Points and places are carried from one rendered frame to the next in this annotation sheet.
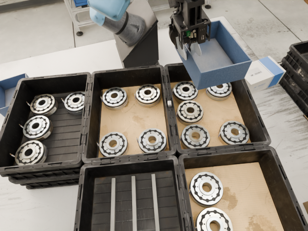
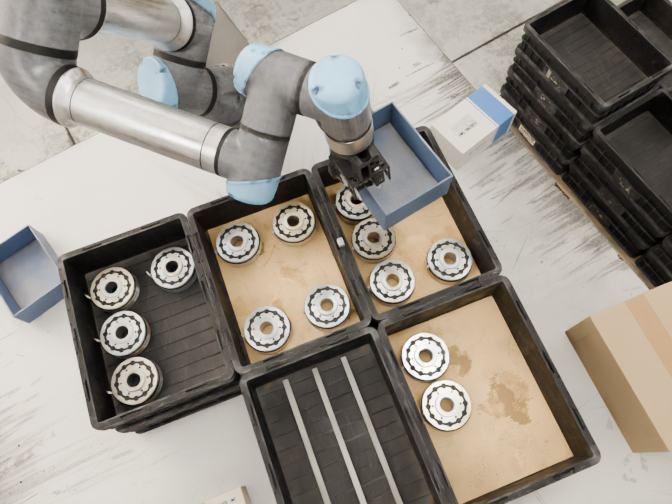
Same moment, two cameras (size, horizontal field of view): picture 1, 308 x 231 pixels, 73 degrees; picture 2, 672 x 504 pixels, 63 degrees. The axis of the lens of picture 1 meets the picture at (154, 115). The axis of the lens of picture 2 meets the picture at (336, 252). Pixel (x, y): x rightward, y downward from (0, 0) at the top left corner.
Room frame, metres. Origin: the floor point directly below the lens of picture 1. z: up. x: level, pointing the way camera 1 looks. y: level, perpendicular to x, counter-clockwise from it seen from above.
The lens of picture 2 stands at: (0.01, 0.06, 2.05)
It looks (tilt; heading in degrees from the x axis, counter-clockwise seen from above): 69 degrees down; 346
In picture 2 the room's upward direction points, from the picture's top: 7 degrees counter-clockwise
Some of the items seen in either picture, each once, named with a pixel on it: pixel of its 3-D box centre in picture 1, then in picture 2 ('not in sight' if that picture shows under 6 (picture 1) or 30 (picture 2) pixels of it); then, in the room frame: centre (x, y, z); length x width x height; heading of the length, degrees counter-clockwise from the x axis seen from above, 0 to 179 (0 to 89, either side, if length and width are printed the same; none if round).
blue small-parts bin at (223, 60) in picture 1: (209, 52); (388, 165); (0.49, -0.18, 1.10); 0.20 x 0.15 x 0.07; 11
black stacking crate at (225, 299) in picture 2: (130, 116); (279, 273); (0.45, 0.09, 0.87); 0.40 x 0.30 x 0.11; 0
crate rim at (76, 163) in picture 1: (46, 116); (143, 315); (0.45, 0.39, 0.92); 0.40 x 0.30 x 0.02; 0
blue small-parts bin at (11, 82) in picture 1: (15, 94); (28, 273); (0.74, 0.70, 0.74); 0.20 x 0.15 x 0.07; 19
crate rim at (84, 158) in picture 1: (128, 108); (275, 265); (0.45, 0.09, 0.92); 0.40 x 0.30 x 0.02; 0
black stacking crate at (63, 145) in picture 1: (53, 123); (152, 320); (0.45, 0.39, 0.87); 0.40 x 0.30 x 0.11; 0
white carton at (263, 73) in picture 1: (257, 76); (471, 127); (0.70, -0.53, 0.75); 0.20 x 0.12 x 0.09; 108
